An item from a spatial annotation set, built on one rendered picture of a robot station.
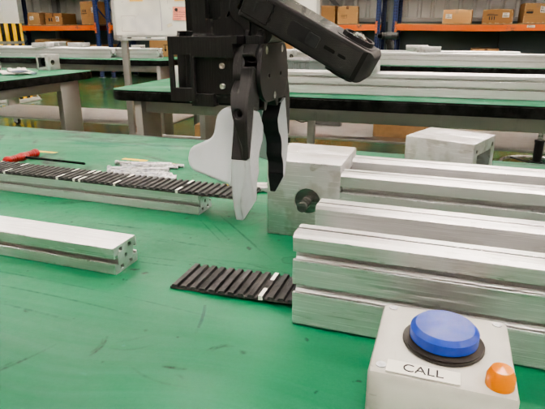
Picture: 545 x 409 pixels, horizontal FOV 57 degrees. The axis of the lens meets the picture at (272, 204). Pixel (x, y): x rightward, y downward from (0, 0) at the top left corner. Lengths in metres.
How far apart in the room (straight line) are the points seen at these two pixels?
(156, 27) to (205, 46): 3.36
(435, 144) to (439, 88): 1.28
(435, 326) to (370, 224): 0.17
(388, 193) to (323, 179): 0.08
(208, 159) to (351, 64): 0.14
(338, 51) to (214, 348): 0.25
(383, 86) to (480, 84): 0.35
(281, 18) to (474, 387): 0.29
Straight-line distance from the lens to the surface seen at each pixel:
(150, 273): 0.55
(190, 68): 0.43
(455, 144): 0.75
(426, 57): 3.83
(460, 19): 9.89
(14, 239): 0.63
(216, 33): 0.44
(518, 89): 2.06
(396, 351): 0.32
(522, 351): 0.44
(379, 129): 4.11
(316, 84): 2.07
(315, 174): 0.59
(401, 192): 0.59
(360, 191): 0.60
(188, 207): 0.71
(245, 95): 0.39
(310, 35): 0.40
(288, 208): 0.61
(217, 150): 0.42
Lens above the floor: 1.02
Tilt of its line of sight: 19 degrees down
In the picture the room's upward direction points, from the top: straight up
